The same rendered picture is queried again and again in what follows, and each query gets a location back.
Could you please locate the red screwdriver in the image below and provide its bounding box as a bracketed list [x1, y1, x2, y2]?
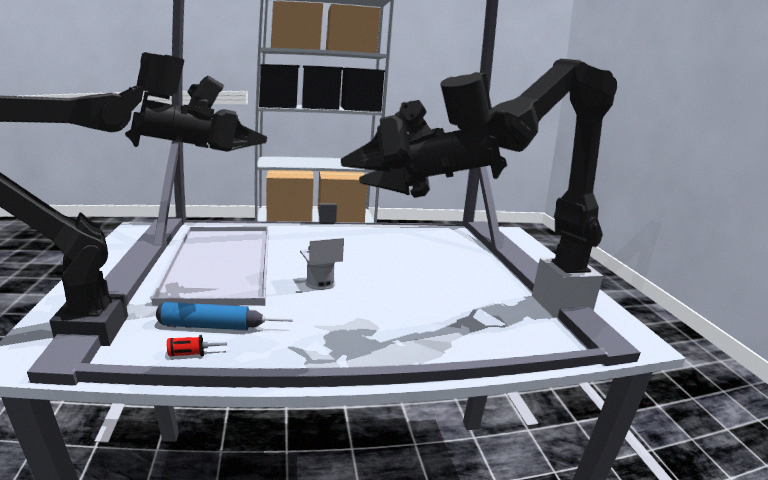
[166, 335, 227, 357]

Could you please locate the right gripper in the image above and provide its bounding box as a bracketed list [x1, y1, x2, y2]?
[167, 105, 267, 152]

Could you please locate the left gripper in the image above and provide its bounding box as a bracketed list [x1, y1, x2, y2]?
[341, 115, 459, 198]

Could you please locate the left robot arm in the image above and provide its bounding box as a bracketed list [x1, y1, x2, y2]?
[395, 59, 617, 273]

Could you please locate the grey l-shaped bracket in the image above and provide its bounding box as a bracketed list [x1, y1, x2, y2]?
[300, 237, 344, 265]

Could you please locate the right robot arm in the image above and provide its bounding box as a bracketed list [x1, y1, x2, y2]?
[0, 52, 224, 317]

